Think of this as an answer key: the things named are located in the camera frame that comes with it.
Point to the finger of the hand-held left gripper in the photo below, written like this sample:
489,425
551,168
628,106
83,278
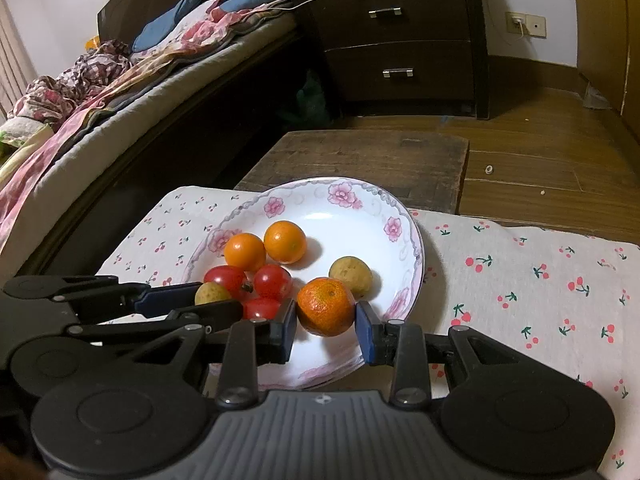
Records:
170,297
210,312

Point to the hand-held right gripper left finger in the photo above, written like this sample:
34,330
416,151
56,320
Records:
288,332

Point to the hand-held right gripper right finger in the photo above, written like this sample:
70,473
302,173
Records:
365,334

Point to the yellow-green round fruit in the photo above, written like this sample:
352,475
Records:
351,275
212,292

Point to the red tomato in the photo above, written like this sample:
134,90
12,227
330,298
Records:
225,280
261,308
272,282

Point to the textured orange mandarin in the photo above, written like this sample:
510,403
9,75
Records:
326,306

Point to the smooth orange citrus fruit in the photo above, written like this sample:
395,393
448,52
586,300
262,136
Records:
285,242
245,252

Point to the white floral plate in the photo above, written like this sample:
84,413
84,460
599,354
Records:
320,225

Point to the bed with floral bedding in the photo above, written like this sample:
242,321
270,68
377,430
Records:
150,170

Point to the cherry print tablecloth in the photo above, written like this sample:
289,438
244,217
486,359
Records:
525,300

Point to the dark wooden bench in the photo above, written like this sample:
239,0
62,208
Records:
350,160

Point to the pink floral blanket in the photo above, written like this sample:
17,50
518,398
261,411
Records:
50,152

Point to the bed with blanket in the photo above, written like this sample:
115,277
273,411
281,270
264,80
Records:
150,105

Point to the green plastic bag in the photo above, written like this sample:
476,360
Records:
312,97

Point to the brown checked cloth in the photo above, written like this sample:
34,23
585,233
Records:
95,67

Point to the nightstand lower drawer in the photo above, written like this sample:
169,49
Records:
350,75

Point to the nightstand drawer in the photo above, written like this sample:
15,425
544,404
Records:
350,15
350,75

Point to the blue pillow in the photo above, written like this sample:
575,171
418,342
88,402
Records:
160,25

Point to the beige curtain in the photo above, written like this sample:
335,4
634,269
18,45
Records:
12,60

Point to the dark wooden nightstand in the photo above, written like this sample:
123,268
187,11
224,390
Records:
479,60

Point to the nightstand upper drawer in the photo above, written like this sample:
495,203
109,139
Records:
350,15

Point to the crumpled paper scrap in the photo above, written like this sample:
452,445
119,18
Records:
596,99

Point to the white charger plug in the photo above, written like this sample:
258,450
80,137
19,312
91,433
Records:
517,23

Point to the yellow wooden wardrobe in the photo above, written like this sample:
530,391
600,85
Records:
600,20

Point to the white wall socket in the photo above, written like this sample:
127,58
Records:
535,25

